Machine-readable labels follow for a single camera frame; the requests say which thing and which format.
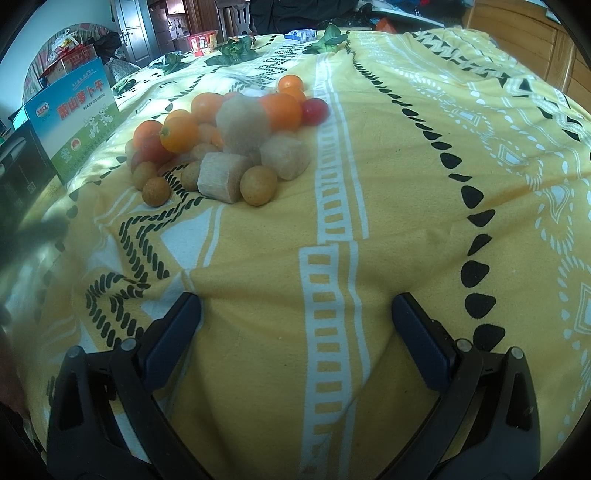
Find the wooden headboard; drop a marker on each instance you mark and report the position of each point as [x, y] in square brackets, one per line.
[521, 46]

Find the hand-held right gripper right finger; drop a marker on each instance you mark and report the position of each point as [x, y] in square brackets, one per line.
[425, 344]

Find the large round sugarcane piece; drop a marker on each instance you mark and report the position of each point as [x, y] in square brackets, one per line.
[242, 122]

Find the pile of oranges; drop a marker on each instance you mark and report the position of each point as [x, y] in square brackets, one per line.
[281, 110]

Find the red cherry tomato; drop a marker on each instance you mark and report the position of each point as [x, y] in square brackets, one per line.
[315, 111]
[152, 152]

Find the pile of brown longans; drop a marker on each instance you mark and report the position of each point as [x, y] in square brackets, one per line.
[258, 184]

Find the blue and green cardboard box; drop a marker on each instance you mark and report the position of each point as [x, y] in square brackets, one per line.
[74, 120]

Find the wooden chair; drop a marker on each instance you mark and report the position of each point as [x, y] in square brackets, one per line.
[235, 18]

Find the yellow patterned bedsheet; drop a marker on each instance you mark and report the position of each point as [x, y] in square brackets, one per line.
[258, 277]

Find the wooden door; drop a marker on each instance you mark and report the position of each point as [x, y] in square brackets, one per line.
[131, 27]

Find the blue and white packet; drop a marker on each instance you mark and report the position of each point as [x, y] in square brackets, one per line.
[299, 36]

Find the red instant noodle cup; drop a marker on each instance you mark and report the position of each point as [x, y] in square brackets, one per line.
[203, 42]

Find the green leafy vegetable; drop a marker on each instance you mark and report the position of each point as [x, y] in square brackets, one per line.
[238, 50]
[124, 86]
[330, 39]
[170, 62]

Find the red plastic bag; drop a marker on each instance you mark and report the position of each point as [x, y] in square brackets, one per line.
[69, 46]

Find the beige sugarcane piece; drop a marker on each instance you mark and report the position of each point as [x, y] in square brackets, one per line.
[221, 177]
[285, 157]

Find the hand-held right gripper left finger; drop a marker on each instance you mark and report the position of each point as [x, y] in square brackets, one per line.
[171, 344]

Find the wooden wardrobe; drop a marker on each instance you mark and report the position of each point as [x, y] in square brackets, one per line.
[203, 14]

